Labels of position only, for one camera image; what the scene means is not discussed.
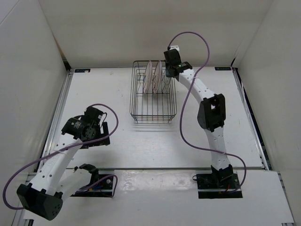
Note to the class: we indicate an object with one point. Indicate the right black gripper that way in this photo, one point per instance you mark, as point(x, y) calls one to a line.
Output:
point(167, 73)

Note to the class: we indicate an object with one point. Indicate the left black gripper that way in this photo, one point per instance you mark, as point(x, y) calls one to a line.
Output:
point(105, 141)

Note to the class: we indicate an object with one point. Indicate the black patterned white plate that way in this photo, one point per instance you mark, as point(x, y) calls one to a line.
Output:
point(166, 81)

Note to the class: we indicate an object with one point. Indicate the red patterned plate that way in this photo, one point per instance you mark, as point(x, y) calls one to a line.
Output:
point(147, 77)
point(157, 77)

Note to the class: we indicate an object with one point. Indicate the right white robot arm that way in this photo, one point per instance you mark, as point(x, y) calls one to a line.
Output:
point(211, 116)

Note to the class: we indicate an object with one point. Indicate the right blue corner label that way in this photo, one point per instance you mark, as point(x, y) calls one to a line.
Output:
point(222, 68)

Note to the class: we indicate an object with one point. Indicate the blue corner label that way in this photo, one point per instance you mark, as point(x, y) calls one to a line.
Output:
point(222, 68)
point(82, 70)

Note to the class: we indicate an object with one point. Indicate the left blue corner label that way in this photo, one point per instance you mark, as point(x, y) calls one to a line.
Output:
point(82, 70)

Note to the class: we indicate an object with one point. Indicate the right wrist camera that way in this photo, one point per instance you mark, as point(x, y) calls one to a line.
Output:
point(172, 56)

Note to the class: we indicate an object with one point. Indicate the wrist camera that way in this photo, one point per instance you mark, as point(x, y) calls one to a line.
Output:
point(92, 115)
point(172, 56)

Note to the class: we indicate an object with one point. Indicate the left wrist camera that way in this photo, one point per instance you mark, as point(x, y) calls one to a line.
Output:
point(92, 115)

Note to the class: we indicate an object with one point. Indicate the wire dish rack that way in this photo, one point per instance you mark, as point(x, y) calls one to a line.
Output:
point(149, 107)

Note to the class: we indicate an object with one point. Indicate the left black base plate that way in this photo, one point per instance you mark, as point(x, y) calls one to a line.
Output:
point(105, 188)

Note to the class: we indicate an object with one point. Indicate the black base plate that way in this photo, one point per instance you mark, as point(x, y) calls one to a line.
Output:
point(208, 187)
point(105, 188)

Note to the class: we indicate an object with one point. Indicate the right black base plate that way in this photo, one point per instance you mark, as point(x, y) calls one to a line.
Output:
point(208, 187)

